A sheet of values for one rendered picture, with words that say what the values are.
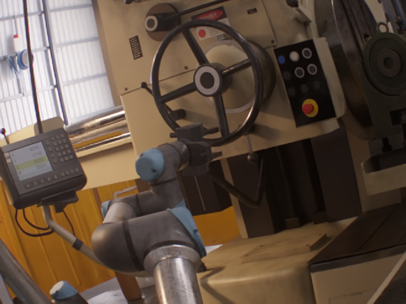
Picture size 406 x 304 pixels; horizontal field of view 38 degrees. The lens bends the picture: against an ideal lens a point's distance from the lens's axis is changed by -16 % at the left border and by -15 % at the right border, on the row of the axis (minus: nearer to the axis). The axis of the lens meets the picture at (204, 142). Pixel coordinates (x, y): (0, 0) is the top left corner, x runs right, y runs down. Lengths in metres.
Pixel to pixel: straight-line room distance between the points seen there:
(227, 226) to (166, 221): 3.97
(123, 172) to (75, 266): 2.05
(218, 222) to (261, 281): 3.01
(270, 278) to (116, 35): 1.04
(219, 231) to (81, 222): 1.15
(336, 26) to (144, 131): 0.82
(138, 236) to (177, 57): 1.04
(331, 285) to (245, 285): 0.36
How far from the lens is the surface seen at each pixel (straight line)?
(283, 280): 2.30
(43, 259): 4.61
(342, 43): 2.08
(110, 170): 2.93
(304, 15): 2.03
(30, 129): 3.28
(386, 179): 1.81
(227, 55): 2.01
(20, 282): 1.48
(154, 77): 2.02
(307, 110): 1.89
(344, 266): 2.18
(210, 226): 5.38
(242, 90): 2.00
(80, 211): 4.95
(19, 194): 2.15
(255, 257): 2.56
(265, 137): 2.13
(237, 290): 2.41
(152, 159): 1.69
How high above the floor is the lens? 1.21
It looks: 3 degrees down
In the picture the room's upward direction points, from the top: 16 degrees counter-clockwise
